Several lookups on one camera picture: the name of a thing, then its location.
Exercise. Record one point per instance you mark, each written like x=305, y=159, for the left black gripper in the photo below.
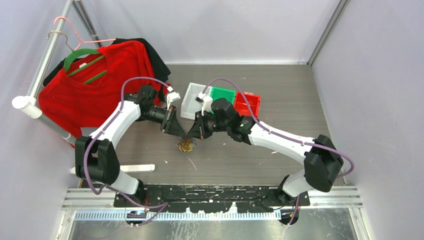
x=170, y=124

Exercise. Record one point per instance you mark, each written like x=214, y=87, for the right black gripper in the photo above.
x=198, y=130

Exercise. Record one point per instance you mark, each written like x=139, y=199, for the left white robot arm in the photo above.
x=95, y=155

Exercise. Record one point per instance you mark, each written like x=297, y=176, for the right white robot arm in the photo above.
x=319, y=157

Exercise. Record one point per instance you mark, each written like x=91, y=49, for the white plastic bin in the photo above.
x=189, y=105

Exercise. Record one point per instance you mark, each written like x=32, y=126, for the green plastic bin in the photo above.
x=228, y=94

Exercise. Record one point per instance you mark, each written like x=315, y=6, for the white rack foot bar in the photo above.
x=138, y=168

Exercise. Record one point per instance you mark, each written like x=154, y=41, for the black garment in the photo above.
x=100, y=84

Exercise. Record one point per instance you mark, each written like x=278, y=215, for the red shirt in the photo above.
x=74, y=120

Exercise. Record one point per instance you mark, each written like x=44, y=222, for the green clothes hanger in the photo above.
x=78, y=53

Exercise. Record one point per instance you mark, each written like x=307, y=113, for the pink clothes hanger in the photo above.
x=79, y=38

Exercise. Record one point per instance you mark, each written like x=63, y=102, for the metal clothes rack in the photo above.
x=28, y=103

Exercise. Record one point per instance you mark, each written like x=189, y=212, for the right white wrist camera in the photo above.
x=206, y=101

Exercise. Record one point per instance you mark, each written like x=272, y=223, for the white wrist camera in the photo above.
x=206, y=101
x=172, y=97

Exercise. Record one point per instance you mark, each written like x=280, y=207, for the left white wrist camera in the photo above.
x=172, y=97

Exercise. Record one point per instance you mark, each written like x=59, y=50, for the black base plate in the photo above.
x=214, y=198

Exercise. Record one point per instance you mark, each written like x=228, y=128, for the gold wire hanger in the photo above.
x=60, y=34

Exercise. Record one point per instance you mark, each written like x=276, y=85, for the aluminium rail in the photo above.
x=110, y=206

